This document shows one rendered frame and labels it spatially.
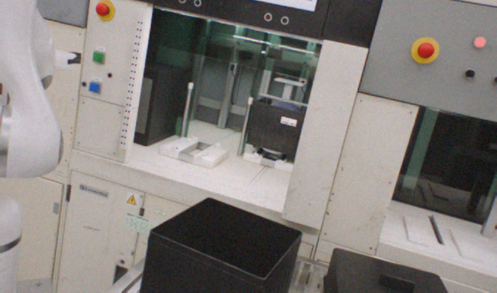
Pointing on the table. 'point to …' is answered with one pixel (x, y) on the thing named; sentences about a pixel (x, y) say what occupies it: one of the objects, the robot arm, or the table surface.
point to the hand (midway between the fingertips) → (74, 58)
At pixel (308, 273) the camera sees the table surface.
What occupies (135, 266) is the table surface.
